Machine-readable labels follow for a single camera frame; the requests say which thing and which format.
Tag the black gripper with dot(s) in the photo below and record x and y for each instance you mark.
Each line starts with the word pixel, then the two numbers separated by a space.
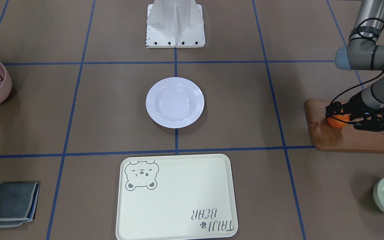
pixel 354 105

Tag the orange fruit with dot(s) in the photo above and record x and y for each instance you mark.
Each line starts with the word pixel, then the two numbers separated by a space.
pixel 338 121

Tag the white round plate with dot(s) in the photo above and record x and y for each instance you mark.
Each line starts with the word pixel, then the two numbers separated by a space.
pixel 175 102

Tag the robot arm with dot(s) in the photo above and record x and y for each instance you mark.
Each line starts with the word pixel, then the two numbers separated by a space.
pixel 364 51

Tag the cream bear tray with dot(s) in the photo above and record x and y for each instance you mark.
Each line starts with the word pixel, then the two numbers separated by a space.
pixel 177 197

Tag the wooden cutting board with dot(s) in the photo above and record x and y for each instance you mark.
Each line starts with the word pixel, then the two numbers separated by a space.
pixel 347 139

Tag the grey folded cloth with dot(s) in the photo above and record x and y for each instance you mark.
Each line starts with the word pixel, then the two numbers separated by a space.
pixel 18 202

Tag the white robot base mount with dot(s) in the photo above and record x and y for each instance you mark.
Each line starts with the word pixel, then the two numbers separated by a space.
pixel 175 24

